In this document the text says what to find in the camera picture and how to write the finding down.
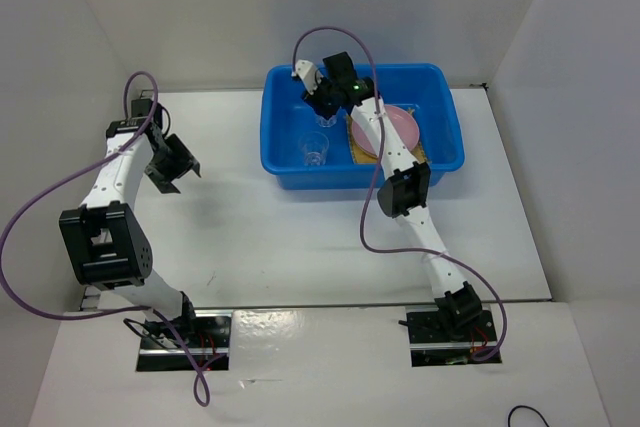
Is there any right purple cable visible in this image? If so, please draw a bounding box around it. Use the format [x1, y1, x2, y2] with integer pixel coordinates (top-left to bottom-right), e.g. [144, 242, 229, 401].
[291, 26, 509, 363]

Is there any pink plastic plate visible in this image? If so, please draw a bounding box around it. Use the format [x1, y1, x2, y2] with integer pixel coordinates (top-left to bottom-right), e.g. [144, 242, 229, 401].
[349, 104, 421, 160]

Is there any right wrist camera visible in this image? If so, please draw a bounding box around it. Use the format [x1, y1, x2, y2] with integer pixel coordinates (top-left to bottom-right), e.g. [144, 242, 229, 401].
[291, 60, 323, 95]

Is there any clear plastic cup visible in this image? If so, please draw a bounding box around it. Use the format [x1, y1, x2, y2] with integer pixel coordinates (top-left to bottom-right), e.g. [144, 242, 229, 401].
[299, 131, 329, 166]
[315, 114, 337, 128]

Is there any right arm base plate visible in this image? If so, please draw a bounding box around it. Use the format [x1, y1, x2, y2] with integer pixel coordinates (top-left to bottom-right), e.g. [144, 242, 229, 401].
[398, 305, 499, 368]

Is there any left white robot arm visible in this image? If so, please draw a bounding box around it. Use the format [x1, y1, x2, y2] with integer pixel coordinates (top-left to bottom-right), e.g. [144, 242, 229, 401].
[59, 98, 200, 347]

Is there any black cable on floor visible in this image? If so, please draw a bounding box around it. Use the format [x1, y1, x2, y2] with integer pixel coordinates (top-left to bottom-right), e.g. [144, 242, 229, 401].
[507, 404, 551, 427]

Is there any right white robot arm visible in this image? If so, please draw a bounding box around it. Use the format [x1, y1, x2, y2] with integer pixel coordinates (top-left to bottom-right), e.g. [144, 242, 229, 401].
[292, 52, 482, 340]

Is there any bamboo woven mat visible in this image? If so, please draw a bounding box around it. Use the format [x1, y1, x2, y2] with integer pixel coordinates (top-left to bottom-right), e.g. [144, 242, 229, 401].
[342, 106, 431, 166]

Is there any blue plastic bin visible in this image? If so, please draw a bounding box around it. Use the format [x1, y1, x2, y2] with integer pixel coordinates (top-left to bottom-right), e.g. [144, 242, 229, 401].
[260, 63, 465, 190]

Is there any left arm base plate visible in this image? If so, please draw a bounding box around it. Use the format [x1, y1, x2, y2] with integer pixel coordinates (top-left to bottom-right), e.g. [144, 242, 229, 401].
[127, 309, 232, 372]

